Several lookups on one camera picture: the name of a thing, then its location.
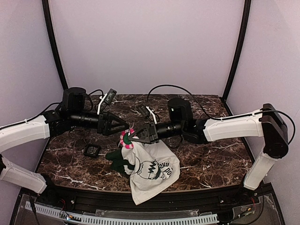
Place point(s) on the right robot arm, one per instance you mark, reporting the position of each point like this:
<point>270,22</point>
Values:
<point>265,122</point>

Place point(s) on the white slotted cable duct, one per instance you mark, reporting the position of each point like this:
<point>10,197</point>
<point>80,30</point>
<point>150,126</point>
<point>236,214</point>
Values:
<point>106,217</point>

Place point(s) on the right black frame post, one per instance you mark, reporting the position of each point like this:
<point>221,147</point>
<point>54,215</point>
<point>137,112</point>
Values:
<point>238,49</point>

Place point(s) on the white and green garment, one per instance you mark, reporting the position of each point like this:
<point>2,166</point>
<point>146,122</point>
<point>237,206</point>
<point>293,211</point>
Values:
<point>151,168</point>

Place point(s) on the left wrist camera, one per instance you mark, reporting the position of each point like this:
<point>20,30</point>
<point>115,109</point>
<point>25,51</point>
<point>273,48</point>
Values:
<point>106,99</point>

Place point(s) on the left black frame post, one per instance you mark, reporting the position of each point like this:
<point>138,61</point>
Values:
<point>53,43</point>

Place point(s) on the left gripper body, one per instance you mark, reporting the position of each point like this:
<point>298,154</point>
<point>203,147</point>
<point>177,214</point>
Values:
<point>102,123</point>

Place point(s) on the black frame post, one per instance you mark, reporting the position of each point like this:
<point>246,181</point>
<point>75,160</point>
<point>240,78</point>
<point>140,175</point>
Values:
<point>53,43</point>
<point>238,49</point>

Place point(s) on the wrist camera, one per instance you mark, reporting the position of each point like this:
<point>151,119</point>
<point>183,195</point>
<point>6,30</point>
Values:
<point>106,99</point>
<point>149,114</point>

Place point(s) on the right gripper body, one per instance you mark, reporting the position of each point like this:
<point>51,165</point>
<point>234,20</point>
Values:
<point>152,132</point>

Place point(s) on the black square box left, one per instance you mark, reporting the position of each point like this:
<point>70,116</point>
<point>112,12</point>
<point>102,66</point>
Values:
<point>92,150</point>

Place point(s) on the pink flower brooch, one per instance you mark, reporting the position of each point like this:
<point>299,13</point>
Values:
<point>124,139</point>

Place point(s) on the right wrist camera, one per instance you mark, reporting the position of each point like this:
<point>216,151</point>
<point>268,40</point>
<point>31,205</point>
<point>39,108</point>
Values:
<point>149,114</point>

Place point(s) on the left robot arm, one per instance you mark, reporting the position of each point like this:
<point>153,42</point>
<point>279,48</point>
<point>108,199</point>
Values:
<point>69,113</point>

